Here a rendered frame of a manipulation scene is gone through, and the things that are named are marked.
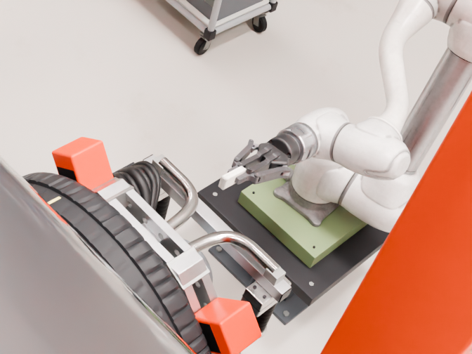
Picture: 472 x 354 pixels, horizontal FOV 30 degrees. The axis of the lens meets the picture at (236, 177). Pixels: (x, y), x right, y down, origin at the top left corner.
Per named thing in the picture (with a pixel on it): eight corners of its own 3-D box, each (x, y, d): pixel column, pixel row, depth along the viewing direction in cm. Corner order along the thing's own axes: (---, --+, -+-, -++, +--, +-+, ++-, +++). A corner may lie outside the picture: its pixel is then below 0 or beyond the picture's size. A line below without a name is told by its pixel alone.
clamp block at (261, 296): (239, 301, 177) (245, 286, 173) (269, 279, 183) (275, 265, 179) (256, 319, 175) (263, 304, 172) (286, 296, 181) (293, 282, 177)
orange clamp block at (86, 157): (63, 194, 166) (49, 151, 163) (96, 176, 171) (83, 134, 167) (84, 200, 161) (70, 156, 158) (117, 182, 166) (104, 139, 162)
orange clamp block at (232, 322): (187, 317, 153) (219, 323, 146) (218, 295, 157) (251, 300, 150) (201, 351, 154) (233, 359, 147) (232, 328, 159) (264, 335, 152)
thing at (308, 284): (278, 183, 325) (300, 128, 303) (378, 273, 308) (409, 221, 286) (180, 247, 296) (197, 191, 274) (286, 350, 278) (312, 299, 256)
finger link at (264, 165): (272, 164, 201) (276, 166, 201) (241, 180, 193) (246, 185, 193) (276, 150, 199) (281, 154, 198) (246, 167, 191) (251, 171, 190)
